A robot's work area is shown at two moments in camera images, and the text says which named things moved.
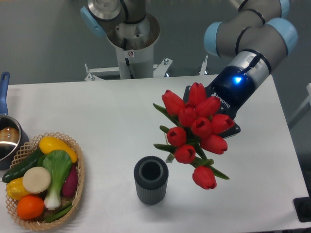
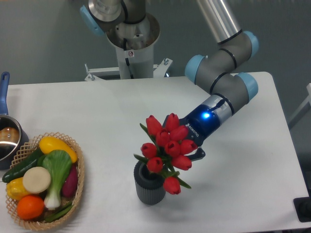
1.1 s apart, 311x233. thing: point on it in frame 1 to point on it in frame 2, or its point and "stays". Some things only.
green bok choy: (58, 163) stays
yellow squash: (48, 144) stays
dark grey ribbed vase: (151, 174) stays
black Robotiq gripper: (233, 88) to (201, 123)
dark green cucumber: (32, 160) stays
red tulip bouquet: (199, 128) to (170, 152)
